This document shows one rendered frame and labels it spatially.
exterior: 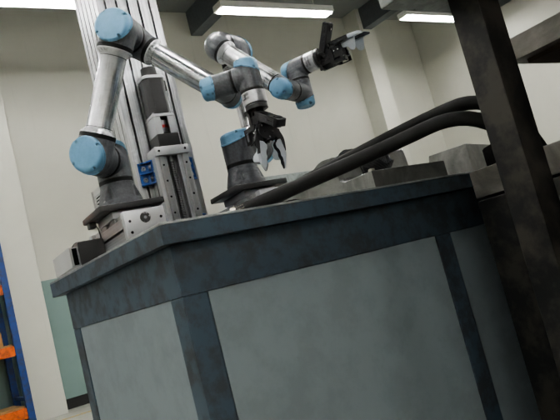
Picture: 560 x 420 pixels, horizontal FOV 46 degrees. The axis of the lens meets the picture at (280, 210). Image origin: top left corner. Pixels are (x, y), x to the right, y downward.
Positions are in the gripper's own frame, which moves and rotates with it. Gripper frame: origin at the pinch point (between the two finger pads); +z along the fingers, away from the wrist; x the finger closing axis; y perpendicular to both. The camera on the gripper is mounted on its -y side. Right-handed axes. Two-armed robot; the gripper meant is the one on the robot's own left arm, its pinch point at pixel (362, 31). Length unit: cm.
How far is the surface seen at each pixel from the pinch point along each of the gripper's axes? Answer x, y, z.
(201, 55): -467, -163, -389
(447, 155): 38, 52, 27
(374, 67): -694, -99, -262
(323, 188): 75, 49, 5
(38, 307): -176, 68, -462
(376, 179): 81, 51, 22
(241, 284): 133, 61, 14
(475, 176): 84, 57, 46
